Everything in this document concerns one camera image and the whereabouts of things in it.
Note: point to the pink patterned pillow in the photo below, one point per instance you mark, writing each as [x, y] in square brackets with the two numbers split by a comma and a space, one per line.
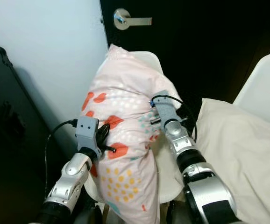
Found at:
[121, 88]

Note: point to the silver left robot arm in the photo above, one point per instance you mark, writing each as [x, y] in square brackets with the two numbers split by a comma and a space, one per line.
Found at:
[69, 182]

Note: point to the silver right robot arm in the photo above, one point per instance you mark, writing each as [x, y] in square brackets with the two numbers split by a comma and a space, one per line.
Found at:
[209, 186]

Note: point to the white plastic chair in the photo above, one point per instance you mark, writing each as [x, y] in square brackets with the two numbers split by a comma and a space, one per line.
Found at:
[266, 84]
[149, 58]

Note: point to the cream white pillow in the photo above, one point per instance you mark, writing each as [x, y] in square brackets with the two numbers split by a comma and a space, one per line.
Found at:
[247, 149]

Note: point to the black hard case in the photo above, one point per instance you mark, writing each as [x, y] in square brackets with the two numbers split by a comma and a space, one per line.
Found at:
[13, 140]

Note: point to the black door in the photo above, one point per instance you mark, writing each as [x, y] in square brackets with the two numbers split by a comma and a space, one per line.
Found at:
[209, 42]

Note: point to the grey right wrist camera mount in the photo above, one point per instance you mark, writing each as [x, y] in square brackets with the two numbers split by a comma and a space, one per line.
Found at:
[165, 109]

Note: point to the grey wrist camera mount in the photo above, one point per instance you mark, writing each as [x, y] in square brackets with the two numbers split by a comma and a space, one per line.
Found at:
[87, 130]
[165, 109]

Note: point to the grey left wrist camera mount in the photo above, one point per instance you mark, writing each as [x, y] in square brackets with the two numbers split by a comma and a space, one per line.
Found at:
[87, 130]

